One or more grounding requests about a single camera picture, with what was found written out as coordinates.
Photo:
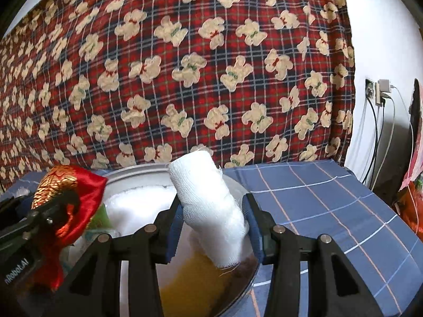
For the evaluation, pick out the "yellow sponge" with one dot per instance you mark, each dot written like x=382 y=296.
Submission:
x=196 y=288

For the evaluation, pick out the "red gold satin pouch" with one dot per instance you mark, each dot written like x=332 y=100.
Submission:
x=81 y=191

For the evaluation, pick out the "wall power socket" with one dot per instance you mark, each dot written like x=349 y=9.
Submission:
x=370 y=89

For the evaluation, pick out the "white gauze roll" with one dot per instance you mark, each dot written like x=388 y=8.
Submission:
x=210 y=209

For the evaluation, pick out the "green tissue packet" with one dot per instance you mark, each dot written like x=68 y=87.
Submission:
x=100 y=219

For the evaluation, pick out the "white charger plug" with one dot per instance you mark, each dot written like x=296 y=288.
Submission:
x=382 y=91

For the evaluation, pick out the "blue plaid tablecloth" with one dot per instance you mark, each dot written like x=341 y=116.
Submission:
x=311 y=198

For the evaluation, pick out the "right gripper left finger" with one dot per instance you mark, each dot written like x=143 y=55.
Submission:
x=117 y=276

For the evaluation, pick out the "red plaid bear blanket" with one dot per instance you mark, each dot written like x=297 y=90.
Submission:
x=108 y=84

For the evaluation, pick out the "round metal tin container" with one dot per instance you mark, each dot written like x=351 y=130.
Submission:
x=185 y=237

